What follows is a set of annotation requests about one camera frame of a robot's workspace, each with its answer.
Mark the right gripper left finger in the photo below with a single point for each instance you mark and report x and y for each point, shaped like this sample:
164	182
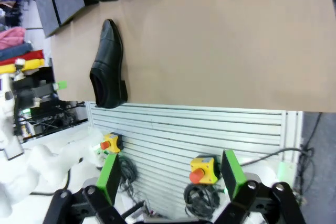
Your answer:
105	182

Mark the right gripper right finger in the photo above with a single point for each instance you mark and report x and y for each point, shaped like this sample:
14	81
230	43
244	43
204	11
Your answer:
236	179

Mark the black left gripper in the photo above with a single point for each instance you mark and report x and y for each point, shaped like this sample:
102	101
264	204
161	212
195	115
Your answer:
31	89

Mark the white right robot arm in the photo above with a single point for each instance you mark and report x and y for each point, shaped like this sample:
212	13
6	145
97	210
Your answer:
262	171

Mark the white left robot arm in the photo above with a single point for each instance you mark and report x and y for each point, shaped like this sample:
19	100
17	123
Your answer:
5	119

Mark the yellow emergency stop button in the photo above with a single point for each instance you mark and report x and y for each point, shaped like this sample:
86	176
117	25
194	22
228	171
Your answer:
204	169
111	142

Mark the yellow folded cloth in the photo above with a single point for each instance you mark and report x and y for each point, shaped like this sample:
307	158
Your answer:
31	64

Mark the red folded cloth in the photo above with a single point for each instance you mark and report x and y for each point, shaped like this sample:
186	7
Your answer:
26	56

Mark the blue folded cloth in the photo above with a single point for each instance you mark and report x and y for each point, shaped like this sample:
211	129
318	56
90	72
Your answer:
15	51

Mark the white plastic cover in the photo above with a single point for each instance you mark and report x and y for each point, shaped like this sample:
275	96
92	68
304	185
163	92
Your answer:
47	166

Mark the pink folded cloth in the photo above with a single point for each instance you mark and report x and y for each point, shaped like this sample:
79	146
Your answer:
10	37

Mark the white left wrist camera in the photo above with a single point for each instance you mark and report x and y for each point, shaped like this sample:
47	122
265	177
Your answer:
19	64

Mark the slotted aluminium base plate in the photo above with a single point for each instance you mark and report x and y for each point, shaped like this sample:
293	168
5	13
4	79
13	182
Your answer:
197	129

